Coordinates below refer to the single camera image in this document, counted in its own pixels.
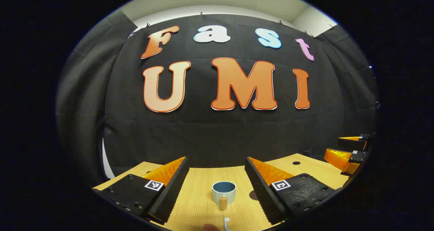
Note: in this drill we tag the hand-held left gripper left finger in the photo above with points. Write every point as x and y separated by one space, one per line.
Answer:
173 193

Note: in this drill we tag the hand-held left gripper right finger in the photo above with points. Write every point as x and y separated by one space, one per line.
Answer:
261 197

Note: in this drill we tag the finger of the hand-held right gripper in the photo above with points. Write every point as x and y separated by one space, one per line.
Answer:
337 158
352 143

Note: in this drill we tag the dark brown round coaster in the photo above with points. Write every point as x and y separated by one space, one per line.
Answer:
253 194

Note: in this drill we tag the white toothbrush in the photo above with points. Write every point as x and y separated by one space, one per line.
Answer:
226 223

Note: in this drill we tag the wooden desktop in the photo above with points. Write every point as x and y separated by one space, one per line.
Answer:
200 204

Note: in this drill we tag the dark grey side cloth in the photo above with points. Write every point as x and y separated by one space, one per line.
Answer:
84 105
352 88

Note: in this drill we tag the black backdrop cloth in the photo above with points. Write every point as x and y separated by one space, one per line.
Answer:
203 132

